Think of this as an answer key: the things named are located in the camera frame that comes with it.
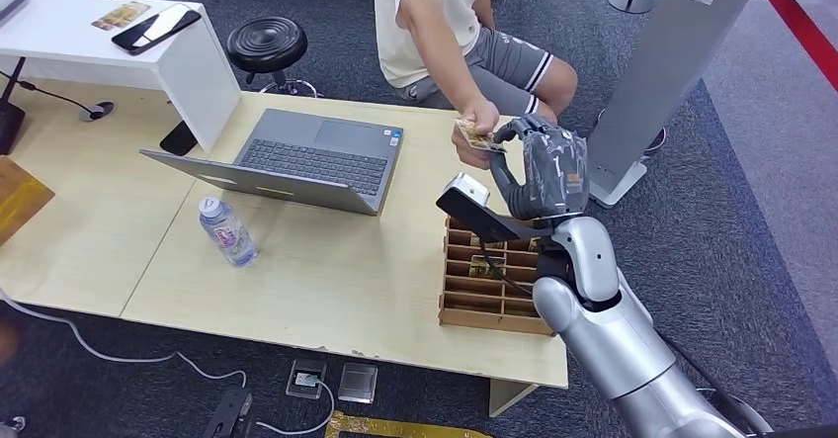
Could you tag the person's right hand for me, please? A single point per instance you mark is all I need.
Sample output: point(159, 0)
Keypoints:
point(474, 157)

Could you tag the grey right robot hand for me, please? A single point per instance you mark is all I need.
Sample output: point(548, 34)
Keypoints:
point(550, 173)

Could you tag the patterned hotel key card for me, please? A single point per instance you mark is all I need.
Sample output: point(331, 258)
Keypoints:
point(488, 267)
point(531, 245)
point(121, 16)
point(476, 136)
point(488, 244)

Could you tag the person's left forearm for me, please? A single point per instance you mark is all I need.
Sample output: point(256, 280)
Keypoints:
point(483, 3)

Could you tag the person's right forearm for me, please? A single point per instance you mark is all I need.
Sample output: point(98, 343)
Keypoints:
point(435, 48)

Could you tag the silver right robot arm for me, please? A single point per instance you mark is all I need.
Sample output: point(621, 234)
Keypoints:
point(609, 330)

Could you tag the person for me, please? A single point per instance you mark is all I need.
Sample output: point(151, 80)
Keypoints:
point(432, 35)

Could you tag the wooden card holder rack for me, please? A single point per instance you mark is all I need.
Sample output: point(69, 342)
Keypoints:
point(484, 307)

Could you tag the grey kiosk stand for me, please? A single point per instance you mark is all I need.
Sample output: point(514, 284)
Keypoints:
point(654, 75)

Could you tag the grey open laptop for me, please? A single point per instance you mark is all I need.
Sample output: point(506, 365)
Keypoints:
point(314, 160)

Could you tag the black round stool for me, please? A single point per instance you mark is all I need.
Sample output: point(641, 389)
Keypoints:
point(267, 43)

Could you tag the metal floor plate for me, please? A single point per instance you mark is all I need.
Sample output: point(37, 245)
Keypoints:
point(357, 382)

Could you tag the clear plastic water bottle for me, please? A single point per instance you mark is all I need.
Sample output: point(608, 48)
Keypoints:
point(228, 232)

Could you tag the floor socket box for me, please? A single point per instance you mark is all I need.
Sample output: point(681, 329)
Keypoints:
point(306, 378)

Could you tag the yellow floor tape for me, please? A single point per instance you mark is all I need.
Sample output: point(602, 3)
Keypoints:
point(386, 428)

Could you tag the white desk riser shelf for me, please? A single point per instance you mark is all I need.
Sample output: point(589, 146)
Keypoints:
point(190, 75)

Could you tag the black flat device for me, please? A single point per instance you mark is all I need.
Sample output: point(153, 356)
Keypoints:
point(178, 139)

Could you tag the black smartphone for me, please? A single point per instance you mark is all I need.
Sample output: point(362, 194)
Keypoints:
point(156, 31)

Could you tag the black floor object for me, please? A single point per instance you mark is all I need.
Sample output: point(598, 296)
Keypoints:
point(226, 415)

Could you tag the brown wooden board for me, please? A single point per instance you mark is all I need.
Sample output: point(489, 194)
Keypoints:
point(19, 202)

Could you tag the black monitor stand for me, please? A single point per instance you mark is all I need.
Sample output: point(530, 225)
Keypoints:
point(8, 127)

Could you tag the grey flat device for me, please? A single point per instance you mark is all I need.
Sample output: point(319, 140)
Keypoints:
point(10, 3)

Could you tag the pale wrist camera black mount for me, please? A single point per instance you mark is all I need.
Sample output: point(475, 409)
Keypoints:
point(478, 209)

